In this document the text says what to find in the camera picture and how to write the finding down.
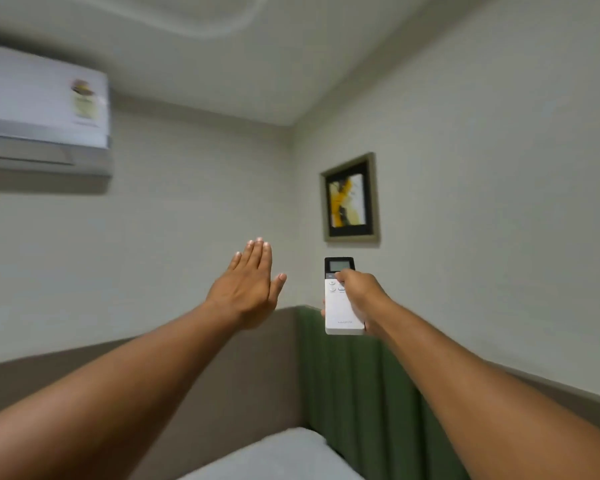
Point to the person's left thumb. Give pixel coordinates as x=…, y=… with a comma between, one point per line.
x=279, y=289

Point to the person's right thumb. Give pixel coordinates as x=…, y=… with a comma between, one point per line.
x=346, y=280

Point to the white wall air conditioner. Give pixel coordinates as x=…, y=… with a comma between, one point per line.
x=30, y=109

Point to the person's left middle finger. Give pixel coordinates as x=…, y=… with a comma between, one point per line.
x=256, y=257

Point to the person's right hand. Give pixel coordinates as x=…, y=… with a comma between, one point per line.
x=365, y=294

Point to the white remote control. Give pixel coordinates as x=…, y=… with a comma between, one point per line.
x=339, y=312

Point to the person's left little finger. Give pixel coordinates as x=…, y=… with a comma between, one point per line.
x=235, y=262

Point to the yellow label sticker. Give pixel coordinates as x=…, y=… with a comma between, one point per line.
x=85, y=104

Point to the person's right forearm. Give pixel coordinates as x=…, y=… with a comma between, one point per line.
x=490, y=409

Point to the white bed mattress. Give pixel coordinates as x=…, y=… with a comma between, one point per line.
x=280, y=457

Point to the framed abstract picture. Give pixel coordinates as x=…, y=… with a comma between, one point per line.
x=349, y=199

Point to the person's left forearm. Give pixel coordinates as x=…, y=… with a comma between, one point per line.
x=110, y=389

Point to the green padded headboard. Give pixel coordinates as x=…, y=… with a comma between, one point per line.
x=360, y=394

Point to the person's left hand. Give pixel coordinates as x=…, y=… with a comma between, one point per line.
x=245, y=292

